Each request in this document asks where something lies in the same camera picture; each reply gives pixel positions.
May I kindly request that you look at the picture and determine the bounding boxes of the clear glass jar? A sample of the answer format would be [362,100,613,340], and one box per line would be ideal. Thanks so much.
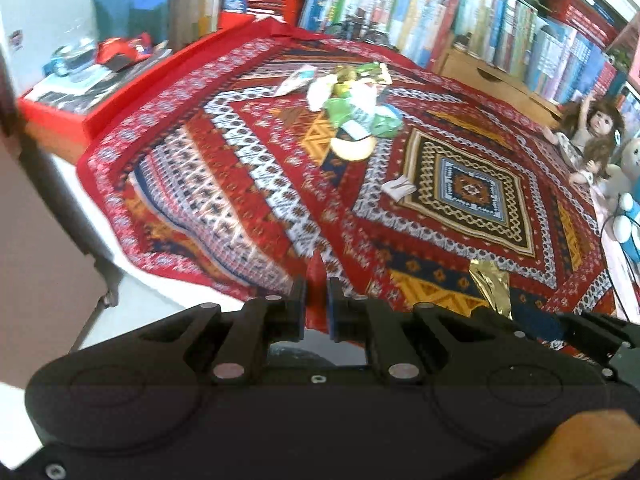
[49,40,101,79]

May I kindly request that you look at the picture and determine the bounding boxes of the large crinkled gold wrapper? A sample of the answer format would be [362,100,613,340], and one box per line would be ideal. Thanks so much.
[337,62,394,87]

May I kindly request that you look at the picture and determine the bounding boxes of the black wire object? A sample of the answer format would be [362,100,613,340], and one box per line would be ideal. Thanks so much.
[330,19,397,45]

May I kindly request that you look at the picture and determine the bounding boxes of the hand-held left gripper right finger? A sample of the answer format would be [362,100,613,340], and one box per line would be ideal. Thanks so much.
[327,277,527,384]

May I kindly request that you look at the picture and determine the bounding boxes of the red plastic lattice crate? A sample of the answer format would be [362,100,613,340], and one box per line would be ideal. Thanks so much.
[218,0,307,31]

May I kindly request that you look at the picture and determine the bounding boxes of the crumpled white tissue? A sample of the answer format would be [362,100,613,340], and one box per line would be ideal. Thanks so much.
[306,76,347,110]

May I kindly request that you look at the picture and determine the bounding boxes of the red storage box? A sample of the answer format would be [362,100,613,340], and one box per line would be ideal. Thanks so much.
[17,49,174,142]

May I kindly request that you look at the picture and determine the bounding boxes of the round yellow lid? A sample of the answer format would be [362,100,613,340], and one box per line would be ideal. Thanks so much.
[330,130,376,162]

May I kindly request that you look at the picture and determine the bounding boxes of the doll with brown hair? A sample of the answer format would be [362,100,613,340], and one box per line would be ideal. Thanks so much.
[542,92,629,187]

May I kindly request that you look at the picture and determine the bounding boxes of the green plastic wrapper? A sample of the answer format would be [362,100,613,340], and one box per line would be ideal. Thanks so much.
[322,94,403,139]

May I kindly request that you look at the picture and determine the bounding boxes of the red patterned tablecloth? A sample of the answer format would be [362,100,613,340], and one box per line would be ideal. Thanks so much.
[75,17,618,361]

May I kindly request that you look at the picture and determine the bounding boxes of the small white paper wrapper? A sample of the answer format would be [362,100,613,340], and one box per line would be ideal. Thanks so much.
[381,176,416,202]

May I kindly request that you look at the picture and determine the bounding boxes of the white tissue packet blue print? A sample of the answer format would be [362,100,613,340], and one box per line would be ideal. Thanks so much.
[274,65,319,97]

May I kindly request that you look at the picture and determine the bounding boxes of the row of colourful books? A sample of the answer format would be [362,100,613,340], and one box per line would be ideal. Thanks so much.
[300,0,640,108]

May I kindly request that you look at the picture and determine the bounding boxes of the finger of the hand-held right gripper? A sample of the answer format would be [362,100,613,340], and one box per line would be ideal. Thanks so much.
[512,304,632,358]

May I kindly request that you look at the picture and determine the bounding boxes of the white and blue plush toy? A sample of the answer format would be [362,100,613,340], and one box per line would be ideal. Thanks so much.
[602,137,640,262]

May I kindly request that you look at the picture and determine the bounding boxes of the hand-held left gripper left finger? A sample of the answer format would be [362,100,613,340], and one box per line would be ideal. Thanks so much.
[132,277,307,384]

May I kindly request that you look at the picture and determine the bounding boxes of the red toy car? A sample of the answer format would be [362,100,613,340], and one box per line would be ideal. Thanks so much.
[96,33,157,69]

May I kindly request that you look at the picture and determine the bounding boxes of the person's right hand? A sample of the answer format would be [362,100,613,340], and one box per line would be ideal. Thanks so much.
[515,409,640,480]

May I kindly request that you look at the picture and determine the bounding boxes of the wooden drawer box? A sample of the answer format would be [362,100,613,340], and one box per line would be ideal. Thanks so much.
[432,35,564,129]

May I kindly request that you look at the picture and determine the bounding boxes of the gold foil wrapper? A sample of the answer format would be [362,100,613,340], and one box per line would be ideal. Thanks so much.
[467,259,514,319]

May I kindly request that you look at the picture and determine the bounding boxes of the dark blue box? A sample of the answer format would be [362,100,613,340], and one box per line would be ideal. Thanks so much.
[84,0,174,47]

